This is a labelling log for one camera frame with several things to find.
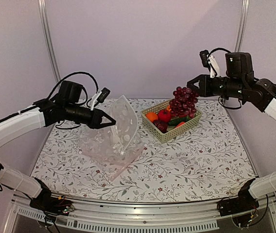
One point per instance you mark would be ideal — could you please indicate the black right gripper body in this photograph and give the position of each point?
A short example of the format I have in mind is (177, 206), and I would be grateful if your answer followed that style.
(233, 87)

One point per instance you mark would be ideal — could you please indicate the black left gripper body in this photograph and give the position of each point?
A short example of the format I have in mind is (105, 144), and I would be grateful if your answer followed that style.
(71, 115)

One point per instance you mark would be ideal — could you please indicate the dark purple toy grapes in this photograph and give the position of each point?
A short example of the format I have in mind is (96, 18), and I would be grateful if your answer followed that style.
(183, 102)

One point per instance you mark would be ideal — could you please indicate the clear white-dotted zip bag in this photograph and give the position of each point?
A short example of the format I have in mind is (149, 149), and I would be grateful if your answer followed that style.
(112, 140)

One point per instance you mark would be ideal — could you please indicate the clear pink-zipper zip bag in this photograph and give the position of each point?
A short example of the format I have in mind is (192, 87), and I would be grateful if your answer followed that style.
(110, 158)

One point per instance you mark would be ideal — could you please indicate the red toy pepper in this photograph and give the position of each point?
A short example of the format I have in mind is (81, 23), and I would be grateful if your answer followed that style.
(164, 115)

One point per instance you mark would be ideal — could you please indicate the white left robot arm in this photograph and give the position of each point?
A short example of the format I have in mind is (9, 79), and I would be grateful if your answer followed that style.
(40, 114)

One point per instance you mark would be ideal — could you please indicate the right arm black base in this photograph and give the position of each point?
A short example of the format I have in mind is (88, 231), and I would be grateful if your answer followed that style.
(243, 202)

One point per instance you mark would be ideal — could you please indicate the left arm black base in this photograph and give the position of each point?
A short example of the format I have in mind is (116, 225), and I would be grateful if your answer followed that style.
(51, 205)

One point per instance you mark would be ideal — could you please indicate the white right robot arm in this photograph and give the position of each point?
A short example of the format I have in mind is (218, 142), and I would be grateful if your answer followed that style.
(262, 95)

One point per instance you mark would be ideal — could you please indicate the green toy vegetable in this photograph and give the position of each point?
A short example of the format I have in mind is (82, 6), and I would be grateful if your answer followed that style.
(187, 118)

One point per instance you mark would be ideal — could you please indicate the orange toy carrot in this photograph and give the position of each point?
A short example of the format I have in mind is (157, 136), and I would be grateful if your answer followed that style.
(180, 124)

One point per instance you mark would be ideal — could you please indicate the dark green toy cucumber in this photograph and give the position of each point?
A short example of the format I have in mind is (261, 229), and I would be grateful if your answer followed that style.
(175, 122)

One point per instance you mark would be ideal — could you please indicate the beige perforated plastic basket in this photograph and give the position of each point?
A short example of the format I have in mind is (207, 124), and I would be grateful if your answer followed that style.
(172, 131)

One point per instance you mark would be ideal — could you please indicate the floral patterned table mat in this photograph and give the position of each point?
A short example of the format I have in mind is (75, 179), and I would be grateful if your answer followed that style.
(207, 162)

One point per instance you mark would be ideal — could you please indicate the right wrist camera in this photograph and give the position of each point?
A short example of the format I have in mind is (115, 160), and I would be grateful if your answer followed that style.
(209, 62)

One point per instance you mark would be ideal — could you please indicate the right aluminium frame post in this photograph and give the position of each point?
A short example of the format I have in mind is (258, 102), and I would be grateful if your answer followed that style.
(242, 25)

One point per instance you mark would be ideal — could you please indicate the aluminium frame post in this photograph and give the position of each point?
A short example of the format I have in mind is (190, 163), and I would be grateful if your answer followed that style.
(48, 39)
(242, 25)

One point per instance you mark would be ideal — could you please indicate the aluminium front rail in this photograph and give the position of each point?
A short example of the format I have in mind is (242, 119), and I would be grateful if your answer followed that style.
(103, 216)

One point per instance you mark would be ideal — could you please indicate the left aluminium frame post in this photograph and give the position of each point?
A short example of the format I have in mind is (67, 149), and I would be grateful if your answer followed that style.
(48, 39)

